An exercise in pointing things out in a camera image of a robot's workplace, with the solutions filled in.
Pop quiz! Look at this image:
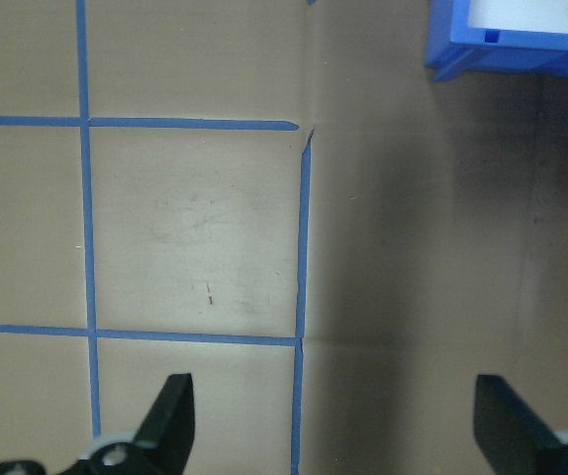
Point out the blue plastic bin with buttons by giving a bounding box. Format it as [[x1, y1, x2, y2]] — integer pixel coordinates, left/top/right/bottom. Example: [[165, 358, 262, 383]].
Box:
[[425, 0, 568, 83]]

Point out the white foam pad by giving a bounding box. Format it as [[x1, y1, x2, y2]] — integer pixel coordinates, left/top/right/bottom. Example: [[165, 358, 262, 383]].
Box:
[[465, 0, 568, 37]]

